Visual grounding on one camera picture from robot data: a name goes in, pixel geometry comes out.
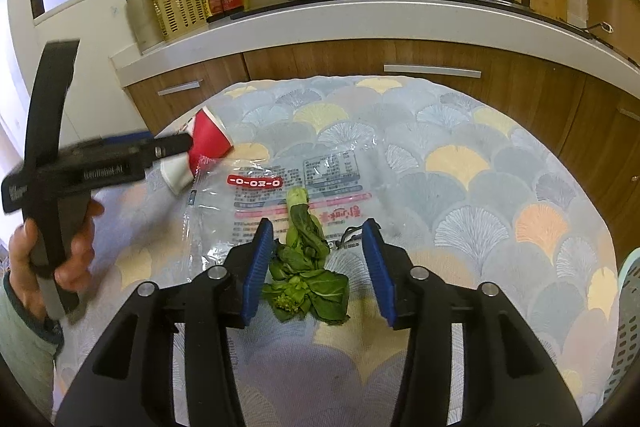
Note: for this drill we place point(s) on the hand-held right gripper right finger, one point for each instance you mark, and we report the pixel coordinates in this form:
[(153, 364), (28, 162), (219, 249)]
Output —
[(382, 277)]

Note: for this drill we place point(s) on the pale green plastic basket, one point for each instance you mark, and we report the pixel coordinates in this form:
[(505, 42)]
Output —
[(627, 332)]

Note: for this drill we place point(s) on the clear printed plastic bag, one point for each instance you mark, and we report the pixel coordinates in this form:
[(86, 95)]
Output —
[(325, 172)]

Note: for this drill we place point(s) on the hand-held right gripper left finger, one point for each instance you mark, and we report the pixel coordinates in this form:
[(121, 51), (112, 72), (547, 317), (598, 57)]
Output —
[(257, 277)]

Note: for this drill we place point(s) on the person's left hand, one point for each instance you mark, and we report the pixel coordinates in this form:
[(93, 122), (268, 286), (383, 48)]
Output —
[(82, 247)]

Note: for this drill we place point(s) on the grey thermos bottle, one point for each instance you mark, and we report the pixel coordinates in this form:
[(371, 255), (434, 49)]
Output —
[(144, 19)]

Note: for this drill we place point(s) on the person's left forearm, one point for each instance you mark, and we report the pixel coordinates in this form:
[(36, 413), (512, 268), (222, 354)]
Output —
[(25, 337)]

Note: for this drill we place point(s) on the fan-patterned tablecloth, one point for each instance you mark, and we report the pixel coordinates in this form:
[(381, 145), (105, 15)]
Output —
[(450, 167)]

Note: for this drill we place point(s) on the yellow slotted basket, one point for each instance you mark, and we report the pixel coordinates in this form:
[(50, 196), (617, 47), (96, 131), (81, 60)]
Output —
[(181, 14)]

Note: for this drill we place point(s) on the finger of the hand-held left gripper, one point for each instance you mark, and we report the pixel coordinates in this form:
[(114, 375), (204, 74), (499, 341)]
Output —
[(172, 146)]

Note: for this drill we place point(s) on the beige rice cooker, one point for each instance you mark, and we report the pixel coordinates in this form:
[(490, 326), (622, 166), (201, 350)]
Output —
[(617, 12)]

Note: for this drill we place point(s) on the green leafy vegetable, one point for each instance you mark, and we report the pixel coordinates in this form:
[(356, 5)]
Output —
[(300, 237)]

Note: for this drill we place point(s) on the red and white paper cup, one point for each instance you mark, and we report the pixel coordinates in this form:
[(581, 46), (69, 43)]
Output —
[(210, 132)]

